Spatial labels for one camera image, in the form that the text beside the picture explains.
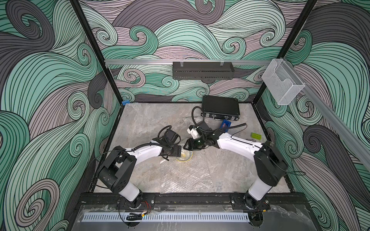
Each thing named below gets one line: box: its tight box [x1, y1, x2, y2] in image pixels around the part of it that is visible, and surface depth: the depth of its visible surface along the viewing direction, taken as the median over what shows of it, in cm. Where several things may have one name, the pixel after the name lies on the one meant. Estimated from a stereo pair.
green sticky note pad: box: [250, 132, 263, 141], surface depth 100 cm
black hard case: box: [201, 95, 241, 121], surface depth 113 cm
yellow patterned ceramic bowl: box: [175, 149, 194, 162], surface depth 89 cm
